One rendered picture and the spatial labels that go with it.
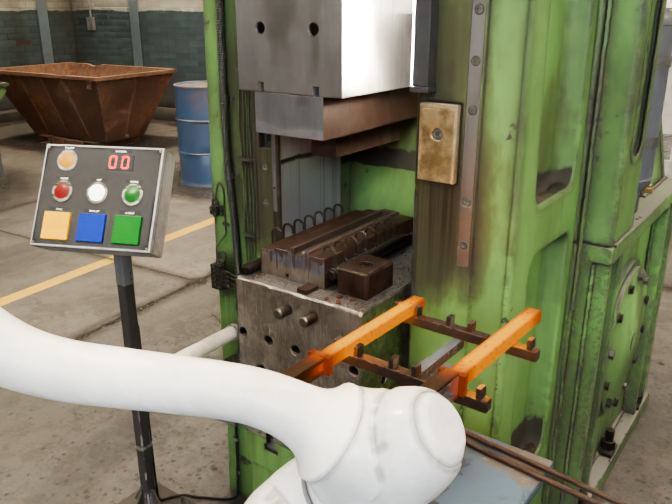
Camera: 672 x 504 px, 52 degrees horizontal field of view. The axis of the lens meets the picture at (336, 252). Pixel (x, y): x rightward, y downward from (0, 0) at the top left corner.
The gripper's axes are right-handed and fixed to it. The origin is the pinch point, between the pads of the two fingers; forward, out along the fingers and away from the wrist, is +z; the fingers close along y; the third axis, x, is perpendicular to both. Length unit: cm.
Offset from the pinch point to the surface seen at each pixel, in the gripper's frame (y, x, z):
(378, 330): -22.8, -3.9, 19.3
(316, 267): -53, -4, 40
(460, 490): -3.0, -30.4, 18.1
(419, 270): -33, -4, 54
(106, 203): -110, 5, 24
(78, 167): -121, 13, 24
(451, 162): -26, 23, 51
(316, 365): -23.4, -3.6, 0.7
